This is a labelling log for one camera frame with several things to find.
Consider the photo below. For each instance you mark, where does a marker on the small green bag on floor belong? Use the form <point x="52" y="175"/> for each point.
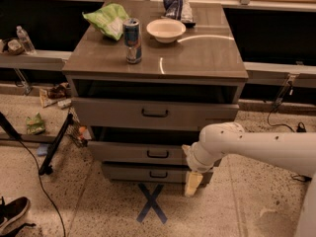
<point x="35" y="125"/>

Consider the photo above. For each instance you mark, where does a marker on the grey bench rail left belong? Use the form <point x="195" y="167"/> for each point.
<point x="43" y="60"/>

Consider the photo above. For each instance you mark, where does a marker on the blue energy drink can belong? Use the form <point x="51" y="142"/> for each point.
<point x="132" y="40"/>

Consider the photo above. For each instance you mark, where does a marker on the green chip bag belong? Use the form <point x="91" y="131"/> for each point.
<point x="108" y="20"/>

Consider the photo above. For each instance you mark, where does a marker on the clear water bottle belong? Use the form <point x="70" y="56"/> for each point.
<point x="25" y="41"/>

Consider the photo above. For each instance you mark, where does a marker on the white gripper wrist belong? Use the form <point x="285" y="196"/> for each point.
<point x="197" y="162"/>

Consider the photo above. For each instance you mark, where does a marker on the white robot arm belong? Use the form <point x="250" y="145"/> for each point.
<point x="293" y="151"/>

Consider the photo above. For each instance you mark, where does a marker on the blue tape cross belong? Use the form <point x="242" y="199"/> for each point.
<point x="151" y="203"/>

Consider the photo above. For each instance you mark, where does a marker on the grey drawer cabinet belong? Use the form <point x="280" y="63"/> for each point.
<point x="203" y="66"/>

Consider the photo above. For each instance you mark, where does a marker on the black sneaker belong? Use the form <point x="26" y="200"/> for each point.
<point x="10" y="213"/>

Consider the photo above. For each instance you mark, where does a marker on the round container on bench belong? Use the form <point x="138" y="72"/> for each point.
<point x="10" y="47"/>

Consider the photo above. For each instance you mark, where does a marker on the grey bench rail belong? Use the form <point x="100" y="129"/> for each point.
<point x="43" y="60"/>
<point x="276" y="74"/>

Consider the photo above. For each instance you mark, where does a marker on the grey drawer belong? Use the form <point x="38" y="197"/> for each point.
<point x="145" y="172"/>
<point x="138" y="153"/>
<point x="151" y="114"/>

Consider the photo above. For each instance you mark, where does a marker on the blue white snack bag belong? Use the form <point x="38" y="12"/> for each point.
<point x="179" y="10"/>

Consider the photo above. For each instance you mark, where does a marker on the white bowl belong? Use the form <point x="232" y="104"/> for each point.
<point x="166" y="30"/>

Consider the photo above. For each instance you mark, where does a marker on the crumpled snack wrapper on floor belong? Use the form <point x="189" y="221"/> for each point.
<point x="53" y="95"/>

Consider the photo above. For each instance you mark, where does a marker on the black tripod leg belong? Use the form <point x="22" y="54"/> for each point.
<point x="45" y="168"/>

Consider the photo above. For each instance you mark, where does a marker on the grey bench rail right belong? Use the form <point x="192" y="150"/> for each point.
<point x="276" y="74"/>

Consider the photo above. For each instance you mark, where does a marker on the black power adapter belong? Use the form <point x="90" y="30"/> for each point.
<point x="301" y="127"/>

